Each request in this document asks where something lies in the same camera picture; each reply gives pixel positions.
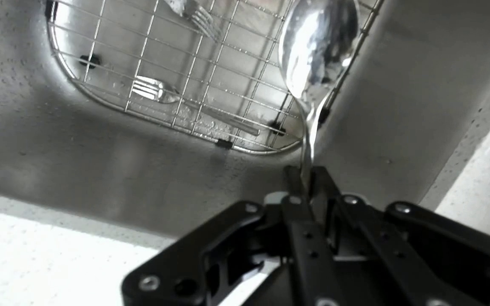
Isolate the silver metal fork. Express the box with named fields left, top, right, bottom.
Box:
left=131, top=75, right=261, bottom=138
left=165, top=0, right=218, bottom=39

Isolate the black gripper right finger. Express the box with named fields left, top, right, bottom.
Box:
left=312, top=165, right=490, bottom=306

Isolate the silver metal spoon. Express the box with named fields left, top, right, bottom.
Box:
left=278, top=0, right=361, bottom=189

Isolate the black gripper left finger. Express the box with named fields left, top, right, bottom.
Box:
left=121, top=165, right=344, bottom=306

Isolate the stainless steel sink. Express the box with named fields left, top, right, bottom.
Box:
left=0, top=0, right=490, bottom=240

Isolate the metal wire sink grid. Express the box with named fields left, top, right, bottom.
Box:
left=44, top=0, right=386, bottom=156

